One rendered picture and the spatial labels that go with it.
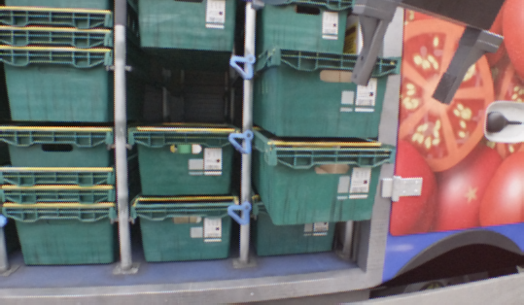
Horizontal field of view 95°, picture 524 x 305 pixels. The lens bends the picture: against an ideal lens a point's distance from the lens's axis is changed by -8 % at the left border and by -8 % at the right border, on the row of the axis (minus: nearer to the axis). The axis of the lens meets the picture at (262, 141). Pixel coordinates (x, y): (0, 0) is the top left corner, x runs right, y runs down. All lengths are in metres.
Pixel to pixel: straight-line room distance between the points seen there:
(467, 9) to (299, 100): 0.49
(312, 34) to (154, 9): 0.60
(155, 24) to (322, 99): 0.65
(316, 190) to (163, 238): 0.62
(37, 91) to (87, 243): 0.58
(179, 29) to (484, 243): 1.54
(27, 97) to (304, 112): 0.95
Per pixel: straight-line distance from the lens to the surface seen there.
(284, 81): 0.75
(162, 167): 1.04
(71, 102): 1.12
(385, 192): 1.06
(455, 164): 1.26
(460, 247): 1.42
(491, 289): 1.71
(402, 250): 1.23
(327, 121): 0.81
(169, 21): 1.06
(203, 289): 1.03
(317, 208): 0.85
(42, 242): 1.28
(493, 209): 1.49
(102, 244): 1.20
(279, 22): 1.09
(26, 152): 1.20
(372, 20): 0.36
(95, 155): 1.09
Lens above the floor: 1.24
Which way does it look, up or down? 6 degrees down
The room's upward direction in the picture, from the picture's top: 2 degrees clockwise
